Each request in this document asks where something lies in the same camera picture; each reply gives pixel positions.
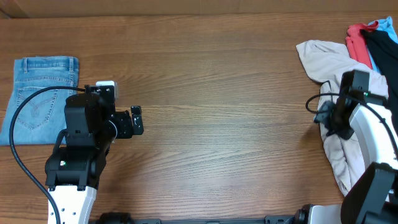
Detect beige cotton shorts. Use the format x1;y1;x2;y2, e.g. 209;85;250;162
296;40;389;195

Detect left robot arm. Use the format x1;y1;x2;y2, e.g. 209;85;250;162
45;82;144;223

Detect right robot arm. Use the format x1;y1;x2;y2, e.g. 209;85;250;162
290;91;397;223

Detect red t-shirt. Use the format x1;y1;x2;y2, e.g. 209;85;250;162
345;21;379;69

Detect folded blue denim jeans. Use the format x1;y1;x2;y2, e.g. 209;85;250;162
0;55;80;146

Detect black garment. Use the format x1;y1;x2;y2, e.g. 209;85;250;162
360;30;397;133

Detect light blue t-shirt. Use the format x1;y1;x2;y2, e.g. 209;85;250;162
367;16;397;75

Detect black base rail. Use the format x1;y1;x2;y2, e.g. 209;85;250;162
88;210;308;224

